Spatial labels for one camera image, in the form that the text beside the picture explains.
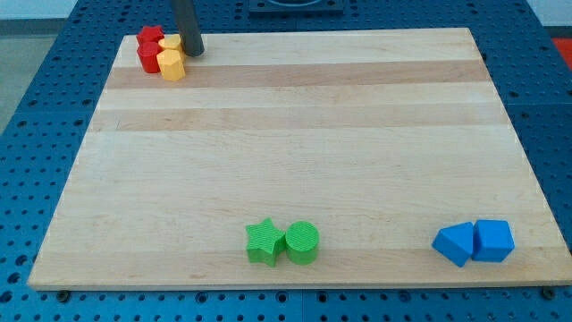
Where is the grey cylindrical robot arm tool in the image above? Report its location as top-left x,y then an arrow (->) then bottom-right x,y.
171,0 -> 205,57

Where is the green star block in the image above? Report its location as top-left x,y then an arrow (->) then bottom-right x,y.
246,217 -> 286,267

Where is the red star block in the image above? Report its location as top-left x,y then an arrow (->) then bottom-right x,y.
136,25 -> 164,45

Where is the green cylinder block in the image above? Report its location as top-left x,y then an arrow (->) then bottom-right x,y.
285,221 -> 320,266

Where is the wooden board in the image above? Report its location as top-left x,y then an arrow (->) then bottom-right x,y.
28,28 -> 571,291

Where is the yellow hexagon block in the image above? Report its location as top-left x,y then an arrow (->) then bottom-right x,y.
156,49 -> 186,81

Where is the yellow heart block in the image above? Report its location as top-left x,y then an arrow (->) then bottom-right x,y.
158,34 -> 186,61

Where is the blue triangle block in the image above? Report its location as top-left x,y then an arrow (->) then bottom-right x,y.
432,222 -> 474,267

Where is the blue cube block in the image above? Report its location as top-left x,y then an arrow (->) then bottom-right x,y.
472,219 -> 515,263

